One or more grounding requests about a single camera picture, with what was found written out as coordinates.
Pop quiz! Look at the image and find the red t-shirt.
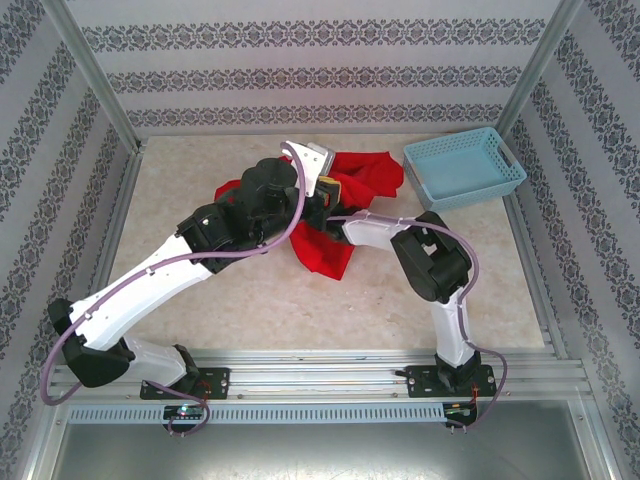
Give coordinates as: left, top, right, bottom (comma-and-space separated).
213, 149, 405, 282

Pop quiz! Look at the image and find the light blue plastic basket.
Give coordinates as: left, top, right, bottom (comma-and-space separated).
402, 126, 528, 213

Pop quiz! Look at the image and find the grey sheet metal panel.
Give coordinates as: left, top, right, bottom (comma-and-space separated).
29, 422, 614, 480

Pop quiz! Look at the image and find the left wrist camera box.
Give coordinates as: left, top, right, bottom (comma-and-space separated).
291, 140, 336, 197

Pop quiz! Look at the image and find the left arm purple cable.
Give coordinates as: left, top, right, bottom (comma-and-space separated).
40, 141, 314, 439

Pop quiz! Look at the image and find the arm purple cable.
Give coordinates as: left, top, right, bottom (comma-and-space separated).
40, 141, 314, 439
327, 211, 511, 432

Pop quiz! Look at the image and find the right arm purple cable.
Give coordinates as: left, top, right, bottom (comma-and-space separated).
327, 211, 511, 432

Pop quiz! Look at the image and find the aluminium mounting rail frame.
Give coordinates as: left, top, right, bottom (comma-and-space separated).
48, 348, 587, 402

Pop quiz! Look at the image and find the aluminium table side rail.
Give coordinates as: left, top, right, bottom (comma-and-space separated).
499, 144, 570, 359
68, 144, 147, 364

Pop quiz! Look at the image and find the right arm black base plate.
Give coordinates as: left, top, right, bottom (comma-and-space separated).
404, 363, 498, 400

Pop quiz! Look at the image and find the grey slotted cable duct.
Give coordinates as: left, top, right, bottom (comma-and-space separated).
67, 403, 447, 424

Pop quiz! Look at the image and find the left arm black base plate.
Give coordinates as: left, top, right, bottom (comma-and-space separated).
139, 367, 232, 401

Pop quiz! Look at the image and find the aluminium corner post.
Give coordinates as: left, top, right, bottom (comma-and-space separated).
492, 0, 585, 147
42, 0, 145, 152

